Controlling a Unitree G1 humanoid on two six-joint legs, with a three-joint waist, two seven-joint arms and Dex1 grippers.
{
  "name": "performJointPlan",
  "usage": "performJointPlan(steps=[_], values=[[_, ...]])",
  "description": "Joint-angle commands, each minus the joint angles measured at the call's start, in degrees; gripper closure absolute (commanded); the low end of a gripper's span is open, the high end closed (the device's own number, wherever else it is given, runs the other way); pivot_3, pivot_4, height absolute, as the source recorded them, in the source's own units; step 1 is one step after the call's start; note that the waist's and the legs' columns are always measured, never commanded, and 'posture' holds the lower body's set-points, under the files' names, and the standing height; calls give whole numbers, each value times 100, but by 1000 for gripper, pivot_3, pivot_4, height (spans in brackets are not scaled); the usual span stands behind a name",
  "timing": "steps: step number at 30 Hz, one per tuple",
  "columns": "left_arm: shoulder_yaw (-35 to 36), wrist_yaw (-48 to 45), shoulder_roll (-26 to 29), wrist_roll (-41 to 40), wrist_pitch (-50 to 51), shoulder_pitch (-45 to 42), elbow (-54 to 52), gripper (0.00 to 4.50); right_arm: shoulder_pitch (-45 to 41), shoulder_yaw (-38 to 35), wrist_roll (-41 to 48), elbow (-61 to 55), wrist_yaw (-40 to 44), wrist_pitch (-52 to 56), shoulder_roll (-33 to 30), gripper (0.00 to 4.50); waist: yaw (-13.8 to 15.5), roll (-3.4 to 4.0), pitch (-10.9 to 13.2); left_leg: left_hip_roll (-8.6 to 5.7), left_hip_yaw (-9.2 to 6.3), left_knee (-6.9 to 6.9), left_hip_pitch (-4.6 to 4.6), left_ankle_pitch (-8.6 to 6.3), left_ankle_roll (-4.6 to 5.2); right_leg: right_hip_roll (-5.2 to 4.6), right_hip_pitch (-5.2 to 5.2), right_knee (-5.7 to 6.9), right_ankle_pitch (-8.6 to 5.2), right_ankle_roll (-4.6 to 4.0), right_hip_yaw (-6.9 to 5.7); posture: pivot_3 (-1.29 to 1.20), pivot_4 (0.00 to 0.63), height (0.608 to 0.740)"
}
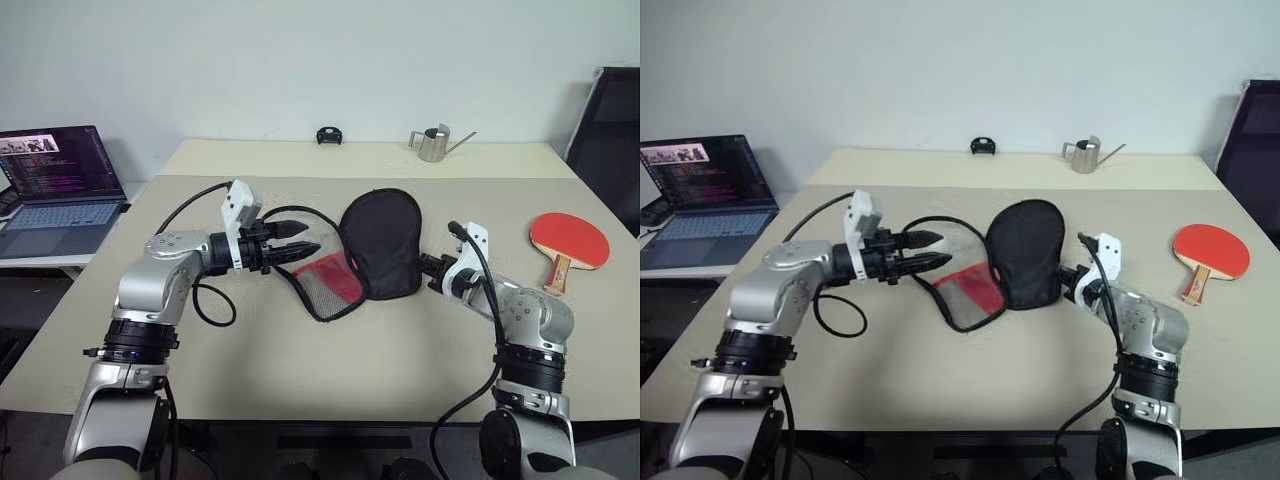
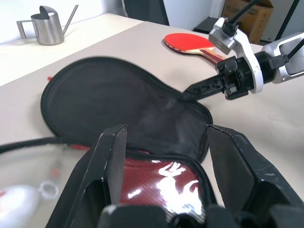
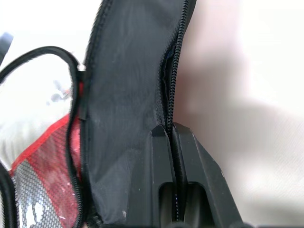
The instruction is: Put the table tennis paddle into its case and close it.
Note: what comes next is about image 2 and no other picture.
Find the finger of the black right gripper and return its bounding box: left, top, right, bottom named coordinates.
left=182, top=74, right=225, bottom=101

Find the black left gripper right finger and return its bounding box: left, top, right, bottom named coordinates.
left=206, top=123, right=304, bottom=228

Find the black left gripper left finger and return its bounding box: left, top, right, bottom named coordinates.
left=46, top=123, right=129, bottom=228

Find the red table tennis paddle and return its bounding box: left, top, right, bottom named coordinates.
left=163, top=32, right=228, bottom=66

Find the black and red paddle case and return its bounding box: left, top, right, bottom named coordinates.
left=0, top=56, right=218, bottom=228

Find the black low box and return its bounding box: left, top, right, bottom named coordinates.
left=192, top=16, right=223, bottom=33

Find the brown cardboard box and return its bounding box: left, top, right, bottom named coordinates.
left=222, top=0, right=274, bottom=45

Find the black slanted pole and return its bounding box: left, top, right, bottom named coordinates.
left=275, top=0, right=301, bottom=41

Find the black office chair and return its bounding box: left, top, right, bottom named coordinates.
left=121, top=0, right=171, bottom=26

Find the metal watering can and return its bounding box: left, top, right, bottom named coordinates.
left=16, top=4, right=79, bottom=46

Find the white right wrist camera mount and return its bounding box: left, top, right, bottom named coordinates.
left=208, top=16, right=264, bottom=95

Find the black wrist cable with plug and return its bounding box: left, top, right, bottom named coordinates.
left=270, top=39, right=304, bottom=70

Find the black camera cable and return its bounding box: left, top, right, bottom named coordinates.
left=222, top=0, right=261, bottom=36

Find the white oval tag with ring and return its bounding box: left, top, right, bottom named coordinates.
left=0, top=181, right=59, bottom=228

